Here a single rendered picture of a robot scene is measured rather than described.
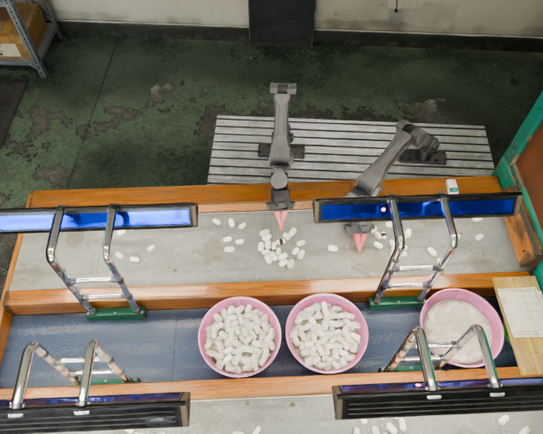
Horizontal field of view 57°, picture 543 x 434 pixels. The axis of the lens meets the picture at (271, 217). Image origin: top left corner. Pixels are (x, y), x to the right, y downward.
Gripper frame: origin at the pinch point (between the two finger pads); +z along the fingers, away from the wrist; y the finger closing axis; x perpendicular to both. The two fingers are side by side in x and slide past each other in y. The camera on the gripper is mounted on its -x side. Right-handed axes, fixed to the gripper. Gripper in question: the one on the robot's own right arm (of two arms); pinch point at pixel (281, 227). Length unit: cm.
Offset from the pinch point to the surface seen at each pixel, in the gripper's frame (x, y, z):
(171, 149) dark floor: 132, -59, -30
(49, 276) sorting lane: -2, -81, 14
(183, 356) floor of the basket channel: -15, -35, 40
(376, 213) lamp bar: -27.1, 27.4, -7.7
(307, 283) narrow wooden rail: -8.8, 7.9, 18.1
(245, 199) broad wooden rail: 14.4, -12.6, -9.3
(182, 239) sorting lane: 6.3, -35.9, 3.9
